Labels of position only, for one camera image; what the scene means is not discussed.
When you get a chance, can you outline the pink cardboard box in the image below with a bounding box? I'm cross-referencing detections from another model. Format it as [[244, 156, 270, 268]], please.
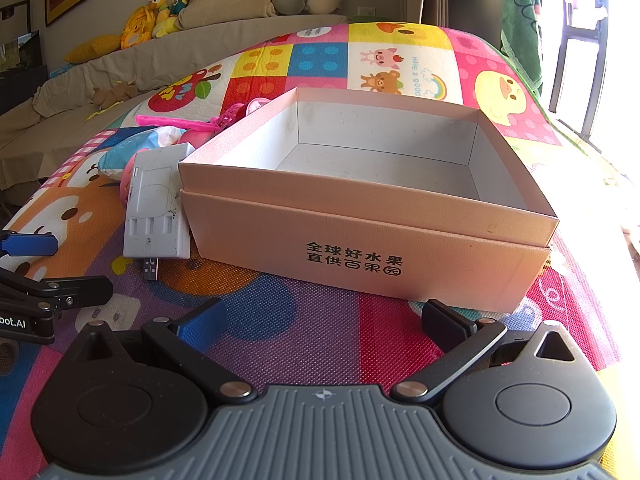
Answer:
[[178, 86, 559, 314]]

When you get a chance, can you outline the colourful cartoon play mat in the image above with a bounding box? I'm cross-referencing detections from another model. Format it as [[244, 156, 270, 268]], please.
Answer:
[[0, 21, 640, 480]]

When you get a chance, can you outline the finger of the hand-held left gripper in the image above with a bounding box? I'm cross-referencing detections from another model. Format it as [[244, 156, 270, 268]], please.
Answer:
[[0, 267, 114, 319], [0, 230, 60, 259]]

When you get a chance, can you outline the blue white tissue pack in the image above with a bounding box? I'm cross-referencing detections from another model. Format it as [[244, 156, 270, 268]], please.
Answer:
[[97, 127, 183, 181]]

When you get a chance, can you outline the brown teddy plush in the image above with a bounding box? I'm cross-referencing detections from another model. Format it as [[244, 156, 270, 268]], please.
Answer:
[[92, 80, 140, 111]]

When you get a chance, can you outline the beige covered sofa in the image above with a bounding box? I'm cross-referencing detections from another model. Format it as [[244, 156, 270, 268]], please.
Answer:
[[0, 14, 351, 191]]

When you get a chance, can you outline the green cartoon towel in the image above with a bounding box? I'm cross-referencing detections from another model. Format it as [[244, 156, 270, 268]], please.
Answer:
[[501, 0, 543, 96]]

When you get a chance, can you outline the black window railing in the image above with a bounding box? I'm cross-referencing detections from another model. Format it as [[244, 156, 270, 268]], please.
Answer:
[[547, 0, 613, 151]]

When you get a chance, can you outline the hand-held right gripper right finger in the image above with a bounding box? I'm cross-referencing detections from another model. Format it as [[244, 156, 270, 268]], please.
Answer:
[[391, 299, 576, 404]]

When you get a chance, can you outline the yellow pillow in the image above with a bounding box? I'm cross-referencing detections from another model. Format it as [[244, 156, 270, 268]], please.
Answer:
[[64, 35, 123, 64]]

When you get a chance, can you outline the pink squishy figure toy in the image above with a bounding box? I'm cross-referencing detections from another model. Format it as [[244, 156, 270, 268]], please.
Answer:
[[120, 152, 141, 206]]

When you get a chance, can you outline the yellow duck plush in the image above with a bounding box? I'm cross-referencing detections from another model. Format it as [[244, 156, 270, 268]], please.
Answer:
[[147, 0, 174, 38]]

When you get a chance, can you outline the pink plastic strip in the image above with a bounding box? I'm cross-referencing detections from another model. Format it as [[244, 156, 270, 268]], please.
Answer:
[[135, 114, 221, 129]]

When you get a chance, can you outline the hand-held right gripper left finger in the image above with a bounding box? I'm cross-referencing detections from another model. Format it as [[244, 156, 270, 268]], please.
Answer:
[[75, 297, 253, 404]]

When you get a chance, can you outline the black television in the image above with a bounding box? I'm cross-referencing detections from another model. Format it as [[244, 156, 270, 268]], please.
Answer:
[[0, 30, 50, 117]]

